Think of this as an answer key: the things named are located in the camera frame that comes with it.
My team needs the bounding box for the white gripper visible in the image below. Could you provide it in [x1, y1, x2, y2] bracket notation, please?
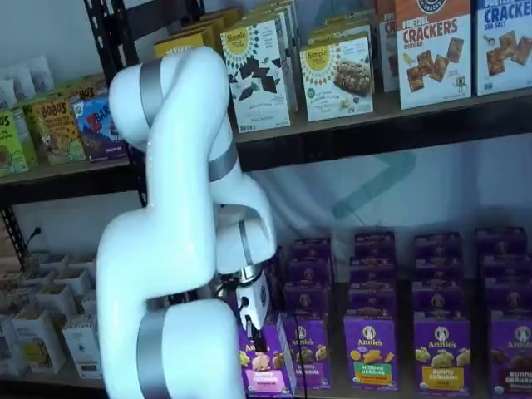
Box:
[235, 269, 271, 353]

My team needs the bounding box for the purple box pink patch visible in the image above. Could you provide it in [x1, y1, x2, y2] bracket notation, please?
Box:
[239, 312, 298, 395]

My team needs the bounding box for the purple box violet patch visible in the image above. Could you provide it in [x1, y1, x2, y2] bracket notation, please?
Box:
[290, 318, 333, 391]

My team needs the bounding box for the purple Annie's snack box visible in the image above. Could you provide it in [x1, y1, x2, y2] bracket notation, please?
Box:
[283, 285, 333, 321]
[415, 232, 462, 259]
[293, 237, 333, 263]
[265, 247, 288, 311]
[347, 286, 397, 320]
[354, 231, 396, 261]
[480, 254, 532, 285]
[484, 282, 532, 321]
[411, 284, 466, 321]
[350, 258, 396, 288]
[413, 257, 465, 287]
[475, 227, 528, 257]
[288, 259, 333, 288]

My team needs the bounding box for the wooden shelf board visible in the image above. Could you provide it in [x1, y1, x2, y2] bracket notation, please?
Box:
[234, 89, 532, 145]
[0, 155, 136, 186]
[0, 365, 105, 390]
[290, 376, 532, 399]

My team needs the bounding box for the purple box green patch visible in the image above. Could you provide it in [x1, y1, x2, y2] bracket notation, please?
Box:
[343, 316, 399, 392]

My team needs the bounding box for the white snack box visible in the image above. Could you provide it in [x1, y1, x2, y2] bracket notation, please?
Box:
[53, 268, 93, 294]
[35, 283, 78, 319]
[62, 316, 103, 380]
[0, 315, 30, 377]
[11, 309, 67, 374]

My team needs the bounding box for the purple box yellow patch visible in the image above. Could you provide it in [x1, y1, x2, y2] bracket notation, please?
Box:
[413, 318, 472, 396]

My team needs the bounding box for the black metal shelf rack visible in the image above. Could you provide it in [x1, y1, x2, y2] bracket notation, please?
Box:
[0, 0, 155, 275]
[110, 0, 532, 399]

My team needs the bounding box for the purple box brown patch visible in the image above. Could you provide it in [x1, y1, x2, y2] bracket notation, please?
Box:
[488, 318, 532, 398]

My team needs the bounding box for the white Simple Mills box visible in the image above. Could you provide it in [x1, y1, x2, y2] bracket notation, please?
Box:
[219, 19, 292, 133]

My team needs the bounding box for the blue Z Bar box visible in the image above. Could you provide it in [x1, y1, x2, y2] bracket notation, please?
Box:
[71, 96, 129, 162]

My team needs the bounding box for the Simple Mills bar box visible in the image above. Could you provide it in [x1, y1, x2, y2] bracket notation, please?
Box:
[298, 36, 374, 122]
[307, 16, 375, 47]

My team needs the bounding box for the orange Bobo's box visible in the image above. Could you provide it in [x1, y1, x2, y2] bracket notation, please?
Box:
[68, 76, 110, 105]
[31, 99, 86, 165]

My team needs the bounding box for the yellow Revival box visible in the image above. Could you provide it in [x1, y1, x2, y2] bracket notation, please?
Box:
[153, 32, 207, 59]
[182, 7, 244, 55]

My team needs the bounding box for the orange pretzel crackers box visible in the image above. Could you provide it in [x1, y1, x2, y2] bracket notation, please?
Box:
[376, 0, 401, 93]
[394, 0, 473, 111]

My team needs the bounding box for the green Bobo's box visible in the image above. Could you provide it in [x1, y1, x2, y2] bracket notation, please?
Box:
[0, 111, 39, 174]
[10, 103, 41, 142]

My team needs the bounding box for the Simple Mills dark cracker box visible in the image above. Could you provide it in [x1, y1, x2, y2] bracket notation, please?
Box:
[243, 0, 301, 113]

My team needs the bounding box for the blue pretzel crackers box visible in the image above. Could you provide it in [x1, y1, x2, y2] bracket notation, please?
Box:
[475, 0, 532, 96]

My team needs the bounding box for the white paper bag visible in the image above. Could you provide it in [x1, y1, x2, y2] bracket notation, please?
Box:
[0, 78, 17, 110]
[25, 56, 55, 95]
[10, 66, 37, 101]

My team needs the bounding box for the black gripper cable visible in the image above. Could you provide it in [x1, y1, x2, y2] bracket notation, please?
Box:
[215, 276, 250, 317]

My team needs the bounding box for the black wall plug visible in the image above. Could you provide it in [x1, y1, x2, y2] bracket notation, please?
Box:
[25, 225, 43, 250]

